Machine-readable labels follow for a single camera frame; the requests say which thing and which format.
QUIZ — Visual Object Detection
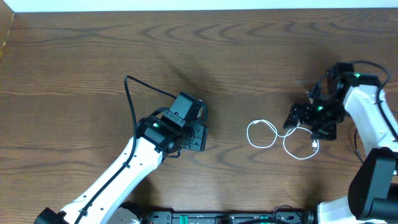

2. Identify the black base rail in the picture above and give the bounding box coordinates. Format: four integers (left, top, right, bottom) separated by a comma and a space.
107, 201, 318, 224

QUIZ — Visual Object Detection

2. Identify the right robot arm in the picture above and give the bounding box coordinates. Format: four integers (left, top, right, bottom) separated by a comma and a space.
284, 62, 397, 223

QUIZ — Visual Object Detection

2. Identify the white usb cable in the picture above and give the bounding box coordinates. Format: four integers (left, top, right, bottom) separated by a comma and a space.
246, 119, 320, 161

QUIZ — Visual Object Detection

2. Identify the clear tape patch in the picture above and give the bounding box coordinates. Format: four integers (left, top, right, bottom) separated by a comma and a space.
295, 79, 317, 85

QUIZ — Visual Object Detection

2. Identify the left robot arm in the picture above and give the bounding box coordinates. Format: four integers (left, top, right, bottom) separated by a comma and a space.
35, 92, 208, 223

